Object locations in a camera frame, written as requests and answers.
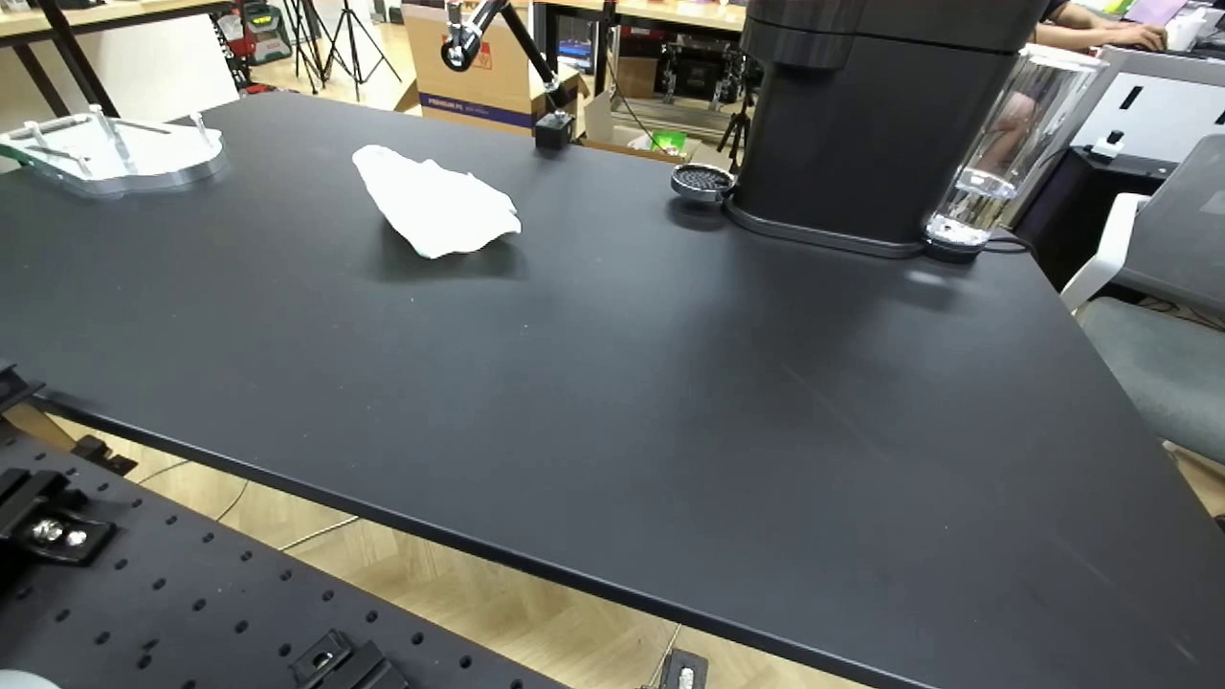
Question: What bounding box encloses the white cloth with green print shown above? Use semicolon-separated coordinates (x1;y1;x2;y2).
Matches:
354;145;521;259

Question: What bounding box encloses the person forearm in background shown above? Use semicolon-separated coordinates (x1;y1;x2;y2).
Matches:
1032;0;1166;54

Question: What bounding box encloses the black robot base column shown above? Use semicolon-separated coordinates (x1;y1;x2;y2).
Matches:
731;0;1049;252

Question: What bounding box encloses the black round puck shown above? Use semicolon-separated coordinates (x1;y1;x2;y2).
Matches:
670;160;735;208

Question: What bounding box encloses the cardboard box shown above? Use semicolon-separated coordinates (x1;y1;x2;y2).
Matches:
403;0;585;134

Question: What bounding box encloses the black tripod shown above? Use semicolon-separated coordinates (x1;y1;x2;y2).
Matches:
286;0;400;92

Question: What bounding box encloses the black perforated breadboard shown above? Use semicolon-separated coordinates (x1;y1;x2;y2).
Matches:
0;428;559;689

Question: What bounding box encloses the clear plastic cylinder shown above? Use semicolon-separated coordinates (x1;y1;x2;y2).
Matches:
928;42;1104;252

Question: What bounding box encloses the grey white office chair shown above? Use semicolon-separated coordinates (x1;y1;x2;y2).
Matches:
1062;134;1225;465

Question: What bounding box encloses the black clamp with screws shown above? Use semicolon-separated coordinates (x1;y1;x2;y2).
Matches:
0;469;115;568

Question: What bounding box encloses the wooden side table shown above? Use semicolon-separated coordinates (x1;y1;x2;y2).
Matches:
0;0;237;123

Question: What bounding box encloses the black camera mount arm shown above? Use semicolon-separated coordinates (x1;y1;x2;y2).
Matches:
435;0;578;153

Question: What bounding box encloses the small metal bracket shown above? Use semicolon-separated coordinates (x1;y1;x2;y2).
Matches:
659;651;708;689

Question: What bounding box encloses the black bracket on breadboard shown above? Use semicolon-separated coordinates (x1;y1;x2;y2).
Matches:
290;627;417;689

